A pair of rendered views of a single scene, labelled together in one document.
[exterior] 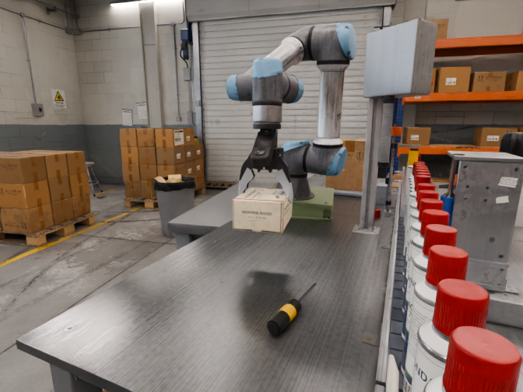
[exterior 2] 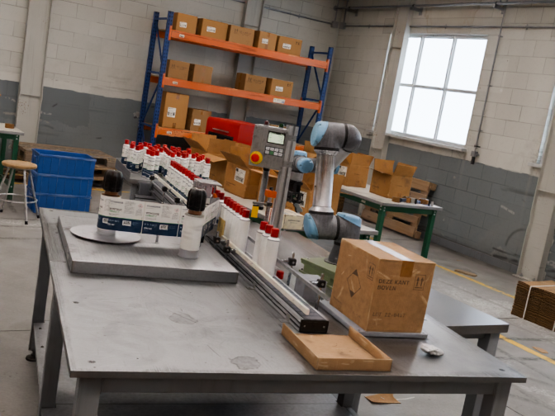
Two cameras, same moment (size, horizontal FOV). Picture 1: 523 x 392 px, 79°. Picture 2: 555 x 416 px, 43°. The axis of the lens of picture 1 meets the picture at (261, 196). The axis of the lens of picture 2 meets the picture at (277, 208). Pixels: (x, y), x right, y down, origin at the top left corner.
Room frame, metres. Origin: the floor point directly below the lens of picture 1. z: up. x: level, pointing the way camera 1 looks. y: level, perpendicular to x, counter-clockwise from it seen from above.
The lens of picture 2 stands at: (3.35, -2.73, 1.62)
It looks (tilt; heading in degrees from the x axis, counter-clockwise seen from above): 9 degrees down; 134
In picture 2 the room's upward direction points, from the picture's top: 10 degrees clockwise
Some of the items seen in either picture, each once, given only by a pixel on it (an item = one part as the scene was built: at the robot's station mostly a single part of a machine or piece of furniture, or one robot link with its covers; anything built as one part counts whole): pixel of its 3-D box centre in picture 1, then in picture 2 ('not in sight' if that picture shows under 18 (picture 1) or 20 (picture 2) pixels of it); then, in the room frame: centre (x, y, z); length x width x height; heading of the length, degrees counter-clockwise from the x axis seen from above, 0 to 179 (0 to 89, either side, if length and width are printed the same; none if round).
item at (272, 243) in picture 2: not in sight; (271, 252); (1.36, -0.66, 0.98); 0.05 x 0.05 x 0.20
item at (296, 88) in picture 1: (279, 88); (306, 164); (0.92, -0.05, 1.30); 0.11 x 0.11 x 0.08; 59
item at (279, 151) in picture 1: (267, 148); (293, 191); (0.83, -0.02, 1.14); 0.09 x 0.08 x 0.12; 166
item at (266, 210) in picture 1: (264, 208); (286, 219); (0.80, -0.01, 0.99); 0.16 x 0.12 x 0.07; 166
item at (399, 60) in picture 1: (398, 63); (271, 147); (1.01, -0.41, 1.38); 0.17 x 0.10 x 0.19; 31
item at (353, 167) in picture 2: not in sight; (348, 167); (-1.67, 3.48, 0.97); 0.42 x 0.39 x 0.37; 74
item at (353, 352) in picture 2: (408, 181); (334, 346); (1.98, -0.93, 0.85); 0.30 x 0.26 x 0.04; 156
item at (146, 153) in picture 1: (166, 164); not in sight; (5.05, 1.51, 0.57); 1.20 x 0.85 x 1.14; 168
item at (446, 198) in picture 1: (444, 231); not in sight; (0.64, -0.39, 0.98); 0.03 x 0.03 x 0.16
